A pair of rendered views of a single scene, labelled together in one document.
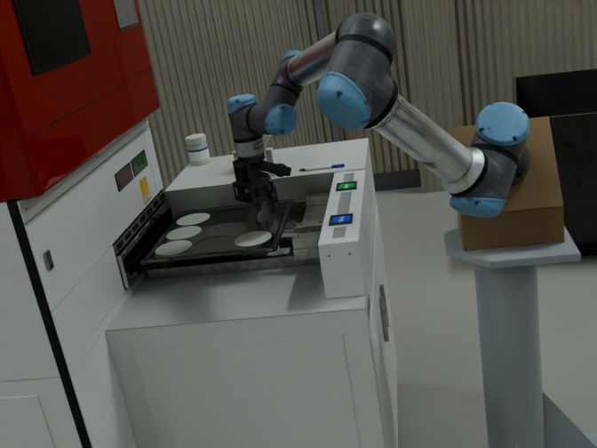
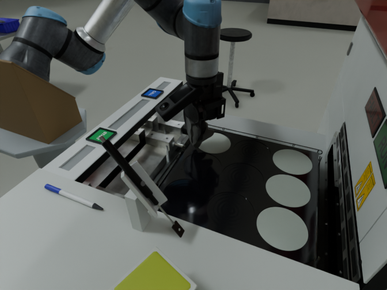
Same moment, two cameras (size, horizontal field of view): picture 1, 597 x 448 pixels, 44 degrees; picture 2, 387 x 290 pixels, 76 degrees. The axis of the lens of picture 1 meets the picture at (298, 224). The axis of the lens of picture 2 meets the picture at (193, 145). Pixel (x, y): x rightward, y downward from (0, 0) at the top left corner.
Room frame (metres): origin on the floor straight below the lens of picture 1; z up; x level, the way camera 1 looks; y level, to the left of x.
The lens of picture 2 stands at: (2.40, 0.20, 1.34)
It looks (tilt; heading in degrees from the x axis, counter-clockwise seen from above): 38 degrees down; 193
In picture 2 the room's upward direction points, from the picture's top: straight up
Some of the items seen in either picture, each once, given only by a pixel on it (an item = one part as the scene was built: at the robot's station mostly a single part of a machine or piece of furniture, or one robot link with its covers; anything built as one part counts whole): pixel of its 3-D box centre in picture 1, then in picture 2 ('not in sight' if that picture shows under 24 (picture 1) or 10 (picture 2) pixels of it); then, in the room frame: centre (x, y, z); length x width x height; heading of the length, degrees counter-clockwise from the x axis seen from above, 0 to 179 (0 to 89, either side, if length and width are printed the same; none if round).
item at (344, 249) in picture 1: (347, 227); (133, 132); (1.82, -0.13, 0.89); 0.55 x 0.09 x 0.14; 170
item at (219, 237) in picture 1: (220, 229); (242, 177); (1.95, 0.22, 0.90); 0.34 x 0.34 x 0.01; 80
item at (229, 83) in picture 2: not in sight; (231, 65); (-0.28, 0.01, 0.35); 0.58 x 0.56 x 0.70; 80
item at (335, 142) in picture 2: (148, 239); (334, 199); (1.97, 0.43, 0.89); 0.44 x 0.02 x 0.10; 170
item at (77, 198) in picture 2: (321, 167); (73, 197); (2.15, -0.10, 0.97); 0.14 x 0.01 x 0.01; 79
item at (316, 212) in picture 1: (315, 228); (147, 163); (1.92, -0.05, 0.87); 0.36 x 0.08 x 0.03; 170
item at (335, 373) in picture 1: (289, 362); not in sight; (2.01, 0.10, 0.41); 0.96 x 0.64 x 0.82; 170
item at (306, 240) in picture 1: (308, 239); (171, 126); (1.77, -0.02, 0.89); 0.08 x 0.03 x 0.03; 80
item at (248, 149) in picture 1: (250, 147); (200, 64); (1.86, 0.09, 1.14); 0.08 x 0.08 x 0.05
